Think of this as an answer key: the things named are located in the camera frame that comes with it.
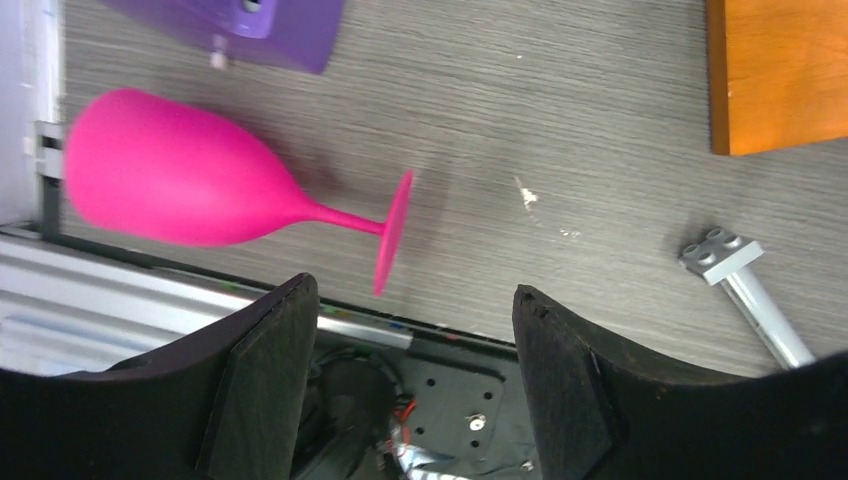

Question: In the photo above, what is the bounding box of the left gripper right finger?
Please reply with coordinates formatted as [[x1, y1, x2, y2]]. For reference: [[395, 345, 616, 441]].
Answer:
[[512, 285, 847, 479]]

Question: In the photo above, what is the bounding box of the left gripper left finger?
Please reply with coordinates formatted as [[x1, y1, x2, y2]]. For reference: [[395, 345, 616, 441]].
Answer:
[[1, 273, 319, 479]]

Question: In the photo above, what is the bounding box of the pink plastic wine glass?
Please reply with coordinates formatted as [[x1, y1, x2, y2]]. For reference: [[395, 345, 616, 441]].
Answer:
[[63, 88, 414, 295]]

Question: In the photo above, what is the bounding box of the gold wire wine glass rack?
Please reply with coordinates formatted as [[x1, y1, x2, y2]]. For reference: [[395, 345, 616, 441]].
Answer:
[[705, 0, 847, 156]]

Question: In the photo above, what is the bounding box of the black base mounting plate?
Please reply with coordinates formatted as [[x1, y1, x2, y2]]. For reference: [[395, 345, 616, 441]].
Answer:
[[292, 317, 542, 479]]

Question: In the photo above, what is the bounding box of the grey bolt tool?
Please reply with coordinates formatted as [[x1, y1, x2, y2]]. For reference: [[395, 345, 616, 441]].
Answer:
[[678, 227, 816, 369]]

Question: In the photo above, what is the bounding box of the purple box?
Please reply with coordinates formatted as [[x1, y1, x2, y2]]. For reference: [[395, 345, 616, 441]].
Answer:
[[105, 0, 345, 74]]

